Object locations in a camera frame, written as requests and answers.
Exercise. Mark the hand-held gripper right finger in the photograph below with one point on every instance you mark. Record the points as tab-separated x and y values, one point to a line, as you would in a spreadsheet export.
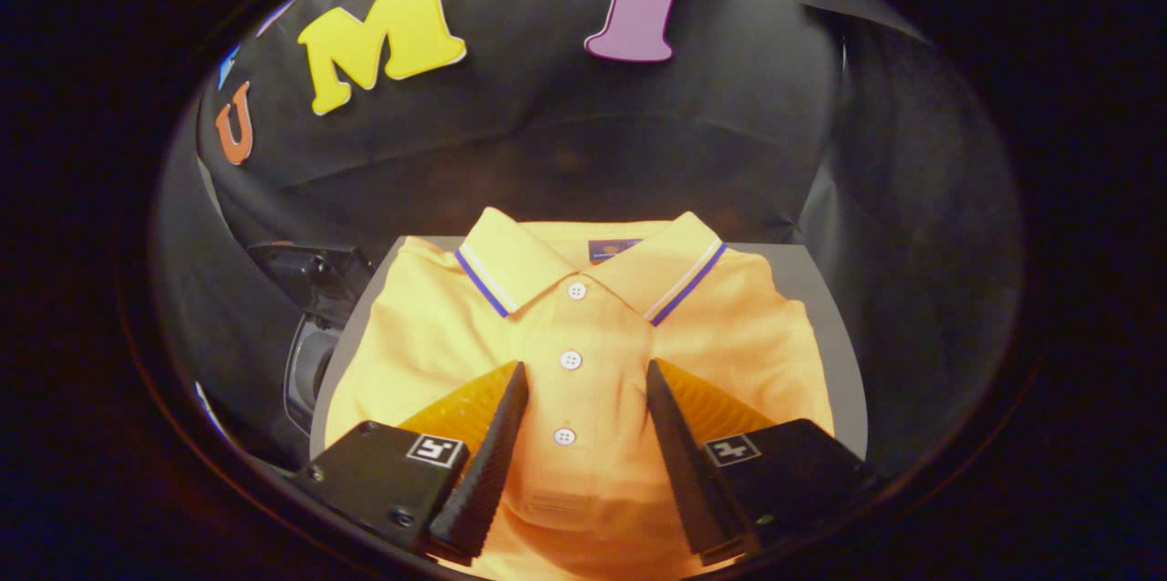
684	472

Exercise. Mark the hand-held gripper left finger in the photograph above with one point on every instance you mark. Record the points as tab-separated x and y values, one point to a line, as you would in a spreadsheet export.
488	472

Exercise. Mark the orange polo shirt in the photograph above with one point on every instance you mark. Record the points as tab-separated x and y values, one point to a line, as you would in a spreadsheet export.
583	326

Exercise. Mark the dark washing machine lid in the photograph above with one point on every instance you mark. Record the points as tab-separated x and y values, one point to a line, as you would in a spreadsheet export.
314	275

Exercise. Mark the grey cabinet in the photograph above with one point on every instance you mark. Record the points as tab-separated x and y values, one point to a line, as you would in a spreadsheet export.
816	285

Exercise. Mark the black backdrop cloth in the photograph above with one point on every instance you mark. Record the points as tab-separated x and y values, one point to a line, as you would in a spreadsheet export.
565	143

